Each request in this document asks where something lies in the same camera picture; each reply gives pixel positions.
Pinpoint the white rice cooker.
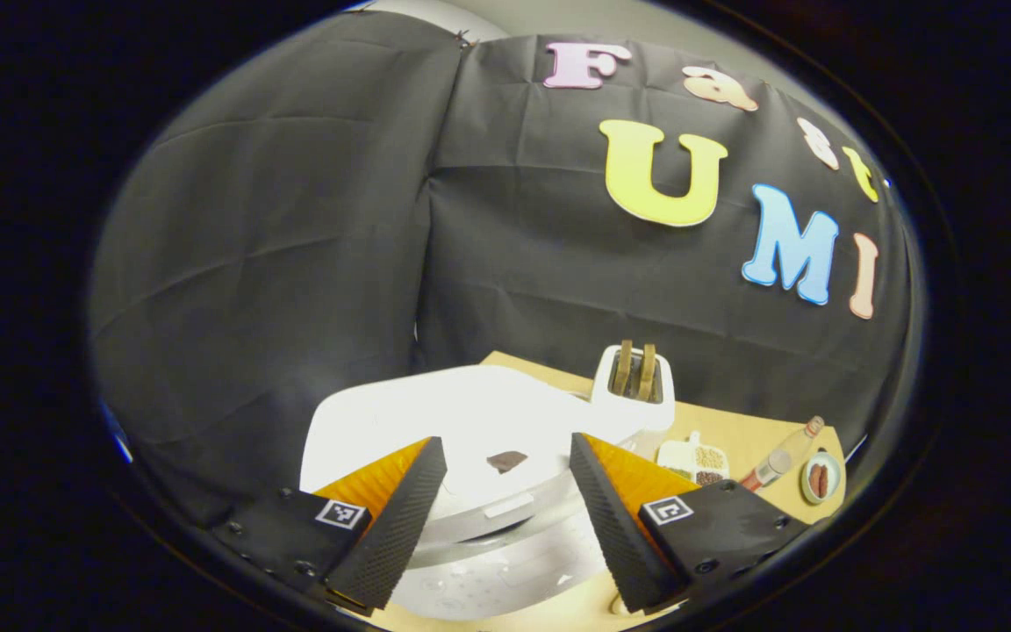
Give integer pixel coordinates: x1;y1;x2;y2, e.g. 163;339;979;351
299;364;660;622

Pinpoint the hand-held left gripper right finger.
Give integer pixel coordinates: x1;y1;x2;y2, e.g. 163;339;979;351
569;432;809;614

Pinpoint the light green plate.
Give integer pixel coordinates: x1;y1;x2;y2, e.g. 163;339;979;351
799;450;843;506

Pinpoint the clear plastic bottle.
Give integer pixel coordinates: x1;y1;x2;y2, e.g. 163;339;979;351
740;416;825;491

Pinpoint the white toaster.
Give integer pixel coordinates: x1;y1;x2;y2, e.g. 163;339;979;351
591;341;676;434

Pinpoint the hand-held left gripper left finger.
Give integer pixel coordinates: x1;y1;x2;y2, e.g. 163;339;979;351
212;436;448;615

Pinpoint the white divided rice tray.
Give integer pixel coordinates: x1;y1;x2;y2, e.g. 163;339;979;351
656;430;731;489

